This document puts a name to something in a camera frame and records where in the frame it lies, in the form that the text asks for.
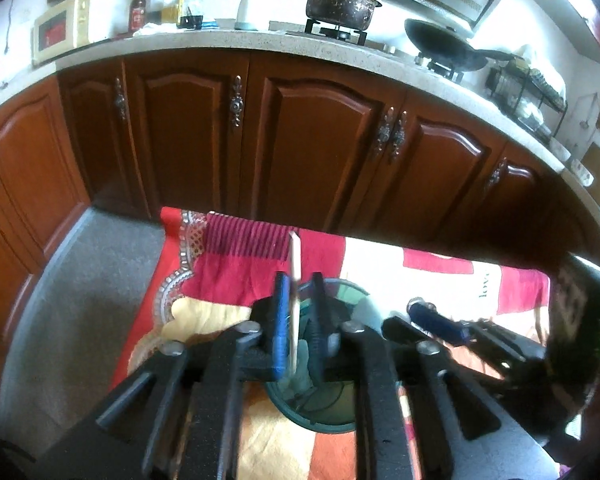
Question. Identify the white cloth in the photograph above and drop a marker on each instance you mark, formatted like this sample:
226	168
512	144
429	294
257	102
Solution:
150	29

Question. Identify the black cooking pot with lid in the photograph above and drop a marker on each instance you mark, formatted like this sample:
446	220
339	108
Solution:
340	5

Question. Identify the small clear bottle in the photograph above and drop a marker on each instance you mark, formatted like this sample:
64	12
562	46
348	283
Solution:
156	5

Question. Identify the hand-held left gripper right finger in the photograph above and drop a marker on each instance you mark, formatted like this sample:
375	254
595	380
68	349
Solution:
317	330

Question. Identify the stone kitchen countertop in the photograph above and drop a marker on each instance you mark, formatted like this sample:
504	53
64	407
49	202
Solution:
220	42

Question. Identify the red patterned tablecloth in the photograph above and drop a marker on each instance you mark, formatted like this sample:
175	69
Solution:
230	270

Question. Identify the round utensil holder cup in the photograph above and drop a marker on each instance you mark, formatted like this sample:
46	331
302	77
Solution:
325	415

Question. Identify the row of wooden cabinet doors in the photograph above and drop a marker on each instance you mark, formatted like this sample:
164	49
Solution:
320	145

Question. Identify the pale wooden chopstick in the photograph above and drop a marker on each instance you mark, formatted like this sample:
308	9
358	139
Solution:
295	260

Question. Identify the cream microwave oven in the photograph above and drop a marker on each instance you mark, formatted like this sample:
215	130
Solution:
75	22

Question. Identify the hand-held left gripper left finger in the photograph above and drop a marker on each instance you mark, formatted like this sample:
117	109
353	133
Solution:
280	325

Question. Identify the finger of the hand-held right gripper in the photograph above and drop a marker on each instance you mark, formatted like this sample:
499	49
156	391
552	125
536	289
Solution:
410	334
442	322

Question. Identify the red sauce bottle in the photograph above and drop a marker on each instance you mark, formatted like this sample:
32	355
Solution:
138	7

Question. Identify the black wok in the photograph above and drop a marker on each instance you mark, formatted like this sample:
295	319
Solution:
442	45

